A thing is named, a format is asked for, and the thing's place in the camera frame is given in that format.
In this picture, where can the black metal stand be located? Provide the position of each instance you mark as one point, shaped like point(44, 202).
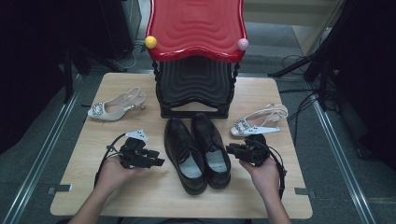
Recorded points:
point(70, 77)

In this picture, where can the metal floor rail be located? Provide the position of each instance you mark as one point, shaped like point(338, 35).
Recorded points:
point(342, 161)
point(40, 155)

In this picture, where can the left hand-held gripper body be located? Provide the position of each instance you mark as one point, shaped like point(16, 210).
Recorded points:
point(134, 152)

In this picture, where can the person's right hand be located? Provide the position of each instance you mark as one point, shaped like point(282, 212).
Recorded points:
point(264, 179)

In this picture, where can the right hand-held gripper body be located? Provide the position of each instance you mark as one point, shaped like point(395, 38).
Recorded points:
point(257, 151)

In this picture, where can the red and black shoe rack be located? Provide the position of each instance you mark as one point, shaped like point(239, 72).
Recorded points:
point(196, 28)

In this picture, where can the white slingback heel shoe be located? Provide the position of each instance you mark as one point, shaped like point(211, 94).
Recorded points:
point(112, 113)
point(258, 118)

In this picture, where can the dark cabinet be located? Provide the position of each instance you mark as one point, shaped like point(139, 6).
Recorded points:
point(120, 28)

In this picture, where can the person's left hand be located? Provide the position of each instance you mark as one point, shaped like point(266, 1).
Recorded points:
point(115, 175)

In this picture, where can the black leather shoe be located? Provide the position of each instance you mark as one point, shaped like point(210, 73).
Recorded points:
point(211, 149)
point(183, 155)

